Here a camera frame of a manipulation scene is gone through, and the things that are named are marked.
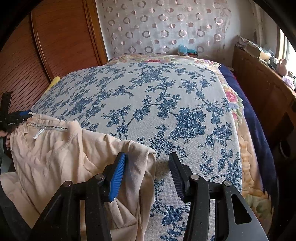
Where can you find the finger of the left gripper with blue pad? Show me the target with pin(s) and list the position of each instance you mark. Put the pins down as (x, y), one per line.
(25, 113)

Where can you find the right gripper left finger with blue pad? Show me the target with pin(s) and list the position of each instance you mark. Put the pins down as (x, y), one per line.
(60, 220)

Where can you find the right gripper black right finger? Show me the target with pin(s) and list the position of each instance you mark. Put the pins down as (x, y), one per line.
(234, 219)

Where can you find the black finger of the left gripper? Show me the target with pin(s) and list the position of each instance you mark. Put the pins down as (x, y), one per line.
(17, 119)

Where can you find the beige printed t-shirt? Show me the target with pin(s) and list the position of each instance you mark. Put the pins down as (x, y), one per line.
(47, 152)

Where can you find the person's left hand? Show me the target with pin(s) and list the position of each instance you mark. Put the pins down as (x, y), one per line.
(7, 138)

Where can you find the pink floral quilt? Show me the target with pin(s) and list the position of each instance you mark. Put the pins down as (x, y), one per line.
(252, 188)

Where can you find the yellow plush toy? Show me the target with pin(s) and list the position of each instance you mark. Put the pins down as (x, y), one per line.
(53, 82)

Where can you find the dark blue blanket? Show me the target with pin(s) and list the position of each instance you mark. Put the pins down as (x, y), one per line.
(263, 153)

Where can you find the brown wooden wardrobe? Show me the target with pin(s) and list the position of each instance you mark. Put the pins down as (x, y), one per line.
(54, 39)

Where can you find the blue floral white bedsheet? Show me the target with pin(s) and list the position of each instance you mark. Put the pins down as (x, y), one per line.
(174, 106)

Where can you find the wooden side cabinet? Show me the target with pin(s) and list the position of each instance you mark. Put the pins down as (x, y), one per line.
(272, 100)

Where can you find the circle patterned sheer curtain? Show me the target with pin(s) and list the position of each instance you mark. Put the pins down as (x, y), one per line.
(160, 27)

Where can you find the pink bottle on cabinet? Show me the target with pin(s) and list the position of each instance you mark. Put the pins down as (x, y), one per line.
(282, 67)

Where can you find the blue tissue box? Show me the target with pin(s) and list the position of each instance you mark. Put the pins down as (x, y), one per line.
(185, 51)

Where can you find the cardboard box on cabinet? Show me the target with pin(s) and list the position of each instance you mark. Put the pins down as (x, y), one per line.
(257, 52)

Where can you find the hanging window curtain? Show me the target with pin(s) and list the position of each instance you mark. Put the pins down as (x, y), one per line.
(258, 14)

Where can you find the window with wooden frame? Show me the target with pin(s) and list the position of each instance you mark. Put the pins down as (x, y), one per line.
(285, 50)

